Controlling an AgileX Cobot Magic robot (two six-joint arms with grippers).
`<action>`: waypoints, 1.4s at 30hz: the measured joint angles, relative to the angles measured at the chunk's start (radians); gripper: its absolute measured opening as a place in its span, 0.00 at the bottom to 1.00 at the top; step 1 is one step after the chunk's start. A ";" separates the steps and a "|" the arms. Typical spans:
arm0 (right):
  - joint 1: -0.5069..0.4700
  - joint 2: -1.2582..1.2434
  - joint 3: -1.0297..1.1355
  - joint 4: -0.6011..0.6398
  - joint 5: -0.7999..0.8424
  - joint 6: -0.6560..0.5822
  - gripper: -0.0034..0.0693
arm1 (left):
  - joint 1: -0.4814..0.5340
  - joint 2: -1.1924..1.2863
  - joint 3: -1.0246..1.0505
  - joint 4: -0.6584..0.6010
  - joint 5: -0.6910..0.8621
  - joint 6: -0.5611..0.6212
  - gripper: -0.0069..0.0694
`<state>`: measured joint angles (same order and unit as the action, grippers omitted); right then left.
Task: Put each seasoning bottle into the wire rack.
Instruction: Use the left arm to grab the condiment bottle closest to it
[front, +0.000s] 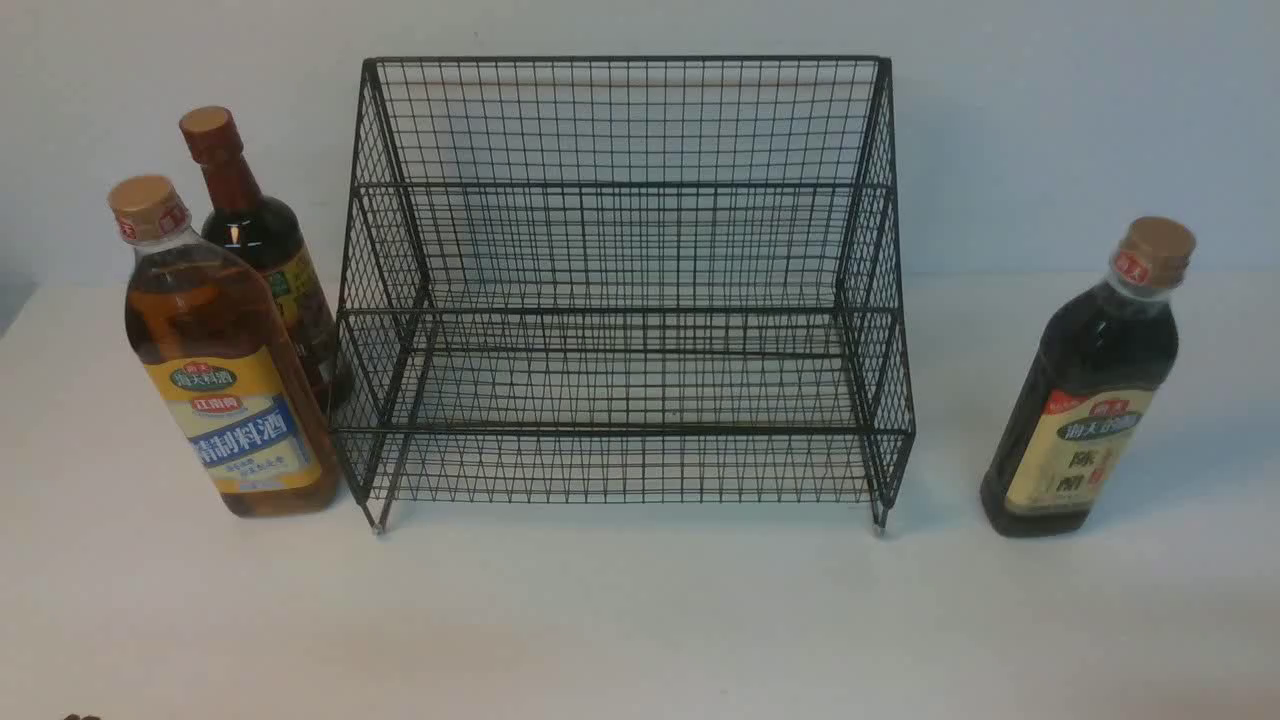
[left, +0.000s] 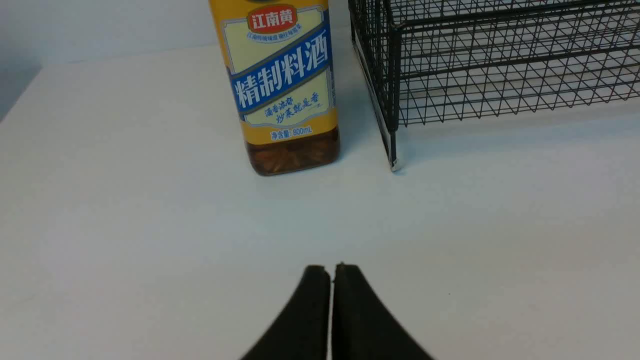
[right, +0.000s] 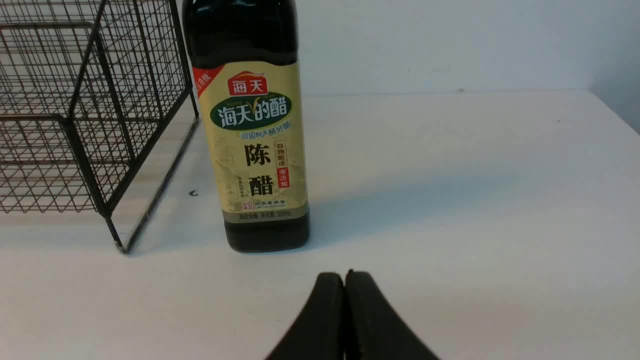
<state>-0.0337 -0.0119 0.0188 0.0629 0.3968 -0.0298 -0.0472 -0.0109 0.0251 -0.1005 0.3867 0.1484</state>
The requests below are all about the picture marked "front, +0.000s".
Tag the amber cooking wine bottle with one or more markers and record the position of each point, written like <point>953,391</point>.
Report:
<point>206,330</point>

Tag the black wire mesh shelf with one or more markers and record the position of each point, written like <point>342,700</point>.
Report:
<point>624,279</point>

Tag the dark vinegar bottle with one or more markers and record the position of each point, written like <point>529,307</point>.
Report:
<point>1100,360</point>

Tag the dark soy sauce bottle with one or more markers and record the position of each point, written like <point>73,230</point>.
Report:
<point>265,232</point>

